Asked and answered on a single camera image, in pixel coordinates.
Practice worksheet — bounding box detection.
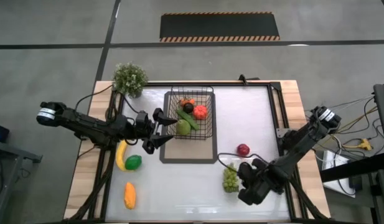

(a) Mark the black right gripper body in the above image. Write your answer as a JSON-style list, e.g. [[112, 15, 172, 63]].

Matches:
[[238, 158, 275, 206]]

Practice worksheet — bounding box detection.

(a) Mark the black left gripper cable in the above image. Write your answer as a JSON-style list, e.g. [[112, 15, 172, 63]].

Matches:
[[75, 83, 114, 110]]

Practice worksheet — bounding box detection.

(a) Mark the white box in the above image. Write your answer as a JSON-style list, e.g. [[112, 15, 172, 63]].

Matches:
[[321, 149, 357, 198]]

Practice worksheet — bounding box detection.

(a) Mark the black table-level camera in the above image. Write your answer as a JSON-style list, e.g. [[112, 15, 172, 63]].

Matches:
[[238, 73, 260, 86]]

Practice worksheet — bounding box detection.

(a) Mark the yellow power plug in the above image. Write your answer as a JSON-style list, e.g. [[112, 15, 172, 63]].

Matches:
[[342, 138, 373, 152]]

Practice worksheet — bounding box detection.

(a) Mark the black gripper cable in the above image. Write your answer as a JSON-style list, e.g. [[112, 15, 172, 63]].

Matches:
[[217, 152, 269, 172], [75, 83, 114, 110]]

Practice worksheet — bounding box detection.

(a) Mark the green pear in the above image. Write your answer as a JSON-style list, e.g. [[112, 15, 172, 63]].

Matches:
[[175, 119, 192, 136]]

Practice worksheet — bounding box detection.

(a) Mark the green lime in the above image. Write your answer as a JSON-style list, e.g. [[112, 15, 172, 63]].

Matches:
[[124, 154, 143, 171]]

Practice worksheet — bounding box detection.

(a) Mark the green grape bunch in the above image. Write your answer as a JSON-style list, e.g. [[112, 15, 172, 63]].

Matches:
[[222, 163, 241, 194]]

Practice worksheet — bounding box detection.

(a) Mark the yellow banana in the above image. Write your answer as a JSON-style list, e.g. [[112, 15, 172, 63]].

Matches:
[[115, 139, 130, 172]]

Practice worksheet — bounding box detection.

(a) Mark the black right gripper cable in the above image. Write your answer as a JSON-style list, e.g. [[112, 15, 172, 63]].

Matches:
[[217, 152, 269, 172]]

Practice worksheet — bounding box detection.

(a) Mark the black hazard-striped floor mat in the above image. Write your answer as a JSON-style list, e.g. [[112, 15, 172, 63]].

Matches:
[[159, 11, 281, 43]]

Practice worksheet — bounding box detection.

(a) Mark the grey side table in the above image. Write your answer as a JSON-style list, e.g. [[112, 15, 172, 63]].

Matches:
[[0, 139, 43, 224]]

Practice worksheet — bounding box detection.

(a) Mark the orange-red ribbed tomato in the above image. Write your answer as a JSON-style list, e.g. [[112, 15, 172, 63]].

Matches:
[[192, 105, 208, 121]]

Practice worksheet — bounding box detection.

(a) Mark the black wire basket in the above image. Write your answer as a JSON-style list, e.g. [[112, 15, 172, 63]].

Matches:
[[166, 86, 215, 141]]

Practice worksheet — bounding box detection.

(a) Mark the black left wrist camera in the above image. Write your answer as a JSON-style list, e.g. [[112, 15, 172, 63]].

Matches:
[[141, 139, 156, 155]]

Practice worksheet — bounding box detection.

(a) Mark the small potted green plant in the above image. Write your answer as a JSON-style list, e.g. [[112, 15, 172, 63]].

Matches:
[[113, 62, 149, 99]]

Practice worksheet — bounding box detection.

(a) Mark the black cart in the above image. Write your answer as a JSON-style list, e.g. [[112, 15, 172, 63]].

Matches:
[[319, 82, 384, 224]]

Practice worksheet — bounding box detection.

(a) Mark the black aluminium table frame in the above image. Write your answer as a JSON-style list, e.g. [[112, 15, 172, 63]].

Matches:
[[65, 81, 331, 223]]

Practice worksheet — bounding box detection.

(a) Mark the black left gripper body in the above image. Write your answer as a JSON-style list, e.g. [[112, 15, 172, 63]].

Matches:
[[134, 110, 157, 142]]

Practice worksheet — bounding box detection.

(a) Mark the brown mat with dark border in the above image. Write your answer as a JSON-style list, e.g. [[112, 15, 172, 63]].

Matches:
[[159, 91, 218, 165]]

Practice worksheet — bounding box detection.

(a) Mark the green cucumber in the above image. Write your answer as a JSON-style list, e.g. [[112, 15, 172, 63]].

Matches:
[[177, 108, 200, 131]]

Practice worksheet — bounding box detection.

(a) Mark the red apple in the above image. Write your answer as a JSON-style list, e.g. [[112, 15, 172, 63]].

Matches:
[[236, 143, 251, 157]]

